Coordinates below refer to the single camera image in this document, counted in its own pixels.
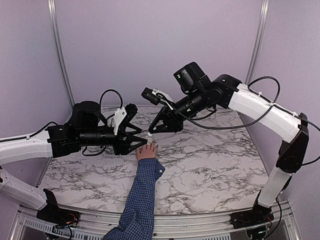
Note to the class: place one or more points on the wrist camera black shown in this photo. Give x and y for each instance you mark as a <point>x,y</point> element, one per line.
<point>123,115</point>
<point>155,97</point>

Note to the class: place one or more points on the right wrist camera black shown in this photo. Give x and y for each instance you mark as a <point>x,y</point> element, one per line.
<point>155,97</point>

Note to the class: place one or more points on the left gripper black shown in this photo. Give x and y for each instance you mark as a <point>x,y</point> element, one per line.
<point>123,146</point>

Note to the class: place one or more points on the clear nail polish bottle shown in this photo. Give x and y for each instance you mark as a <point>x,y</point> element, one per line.
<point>145,135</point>

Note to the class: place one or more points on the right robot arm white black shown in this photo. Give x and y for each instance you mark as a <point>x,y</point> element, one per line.
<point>230,93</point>

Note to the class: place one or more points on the right aluminium corner post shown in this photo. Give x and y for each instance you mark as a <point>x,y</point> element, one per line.
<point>259,38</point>

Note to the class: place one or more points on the blue checked shirt forearm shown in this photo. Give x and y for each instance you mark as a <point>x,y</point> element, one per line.
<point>137,220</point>

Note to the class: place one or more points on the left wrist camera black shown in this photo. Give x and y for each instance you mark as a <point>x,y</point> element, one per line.
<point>123,115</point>

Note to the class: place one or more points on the person's bare hand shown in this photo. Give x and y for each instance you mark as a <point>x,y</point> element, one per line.
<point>147,151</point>

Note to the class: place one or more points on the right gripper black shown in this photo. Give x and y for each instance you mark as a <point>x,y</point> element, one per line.
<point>172,123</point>

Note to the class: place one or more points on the left aluminium corner post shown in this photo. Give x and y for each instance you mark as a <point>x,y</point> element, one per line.
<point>59,50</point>

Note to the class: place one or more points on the aluminium front frame rail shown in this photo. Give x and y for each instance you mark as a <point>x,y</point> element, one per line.
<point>93,225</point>

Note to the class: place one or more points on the aluminium corner post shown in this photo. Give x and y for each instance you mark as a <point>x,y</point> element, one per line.
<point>259,38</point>
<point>59,50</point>

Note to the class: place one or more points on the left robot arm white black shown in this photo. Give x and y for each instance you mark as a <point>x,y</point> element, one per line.
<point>86,127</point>

